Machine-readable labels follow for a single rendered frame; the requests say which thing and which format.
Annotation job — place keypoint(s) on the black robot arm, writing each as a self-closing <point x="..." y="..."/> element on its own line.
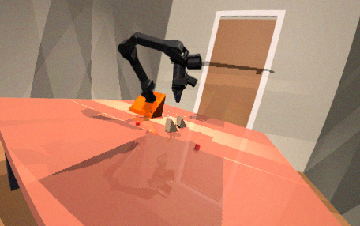
<point x="171" y="48"/>

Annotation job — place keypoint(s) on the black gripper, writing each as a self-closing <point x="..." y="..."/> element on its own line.
<point x="179" y="83"/>

